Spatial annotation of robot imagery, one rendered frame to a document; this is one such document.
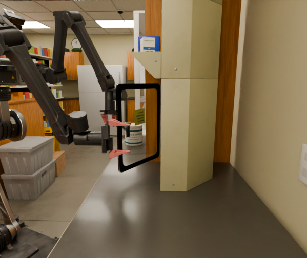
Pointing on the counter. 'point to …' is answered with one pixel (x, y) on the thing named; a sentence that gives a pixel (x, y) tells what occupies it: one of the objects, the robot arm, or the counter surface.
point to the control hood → (150, 62)
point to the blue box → (155, 42)
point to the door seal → (121, 122)
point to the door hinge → (160, 117)
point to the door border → (119, 120)
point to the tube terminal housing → (188, 91)
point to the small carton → (147, 44)
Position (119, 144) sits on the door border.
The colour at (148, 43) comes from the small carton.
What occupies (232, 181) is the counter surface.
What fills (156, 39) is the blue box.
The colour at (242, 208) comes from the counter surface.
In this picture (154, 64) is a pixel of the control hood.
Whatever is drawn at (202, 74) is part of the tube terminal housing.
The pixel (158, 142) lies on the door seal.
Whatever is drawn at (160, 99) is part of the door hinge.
